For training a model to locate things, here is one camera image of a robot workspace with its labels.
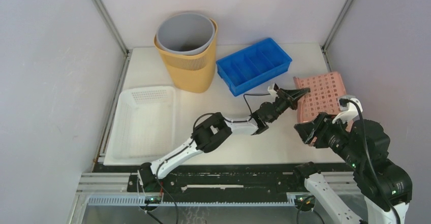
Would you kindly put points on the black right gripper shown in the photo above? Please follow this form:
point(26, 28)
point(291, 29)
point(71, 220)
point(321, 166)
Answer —
point(322, 122)

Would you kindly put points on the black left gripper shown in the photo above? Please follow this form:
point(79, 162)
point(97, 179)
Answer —
point(289, 95)

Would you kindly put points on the pink perforated plastic basket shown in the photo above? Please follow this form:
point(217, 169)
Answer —
point(323, 97)

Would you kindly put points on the blue compartment tray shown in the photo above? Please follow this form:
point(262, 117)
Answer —
point(251, 66)

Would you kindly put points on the white perforated plastic basket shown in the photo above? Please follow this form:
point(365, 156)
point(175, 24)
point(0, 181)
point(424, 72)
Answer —
point(144, 125)

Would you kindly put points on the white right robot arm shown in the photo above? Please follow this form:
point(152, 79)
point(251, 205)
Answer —
point(387, 187)

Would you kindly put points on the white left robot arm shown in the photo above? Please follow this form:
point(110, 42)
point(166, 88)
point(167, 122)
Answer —
point(208, 135)

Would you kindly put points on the yellow ribbed waste bin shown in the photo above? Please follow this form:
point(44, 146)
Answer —
point(191, 73)

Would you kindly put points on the grey inner bin liner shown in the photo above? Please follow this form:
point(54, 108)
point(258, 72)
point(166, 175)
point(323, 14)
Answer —
point(185, 33)

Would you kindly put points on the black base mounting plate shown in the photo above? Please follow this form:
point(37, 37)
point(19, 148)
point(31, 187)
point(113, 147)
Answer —
point(210, 184)

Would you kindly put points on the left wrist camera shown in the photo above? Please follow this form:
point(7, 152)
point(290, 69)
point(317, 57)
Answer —
point(272, 91)

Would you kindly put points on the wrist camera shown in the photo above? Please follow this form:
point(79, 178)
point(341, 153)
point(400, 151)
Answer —
point(272, 91)
point(350, 107)

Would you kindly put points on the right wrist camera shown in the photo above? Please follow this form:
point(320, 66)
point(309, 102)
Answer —
point(350, 107)

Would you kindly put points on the aluminium frame rail right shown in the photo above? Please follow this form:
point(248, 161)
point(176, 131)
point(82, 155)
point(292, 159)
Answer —
point(335, 28)

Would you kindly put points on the aluminium frame rail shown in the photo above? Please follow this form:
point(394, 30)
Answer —
point(114, 71)
point(335, 28)

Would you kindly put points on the aluminium frame rail left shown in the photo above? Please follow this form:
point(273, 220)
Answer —
point(114, 71)

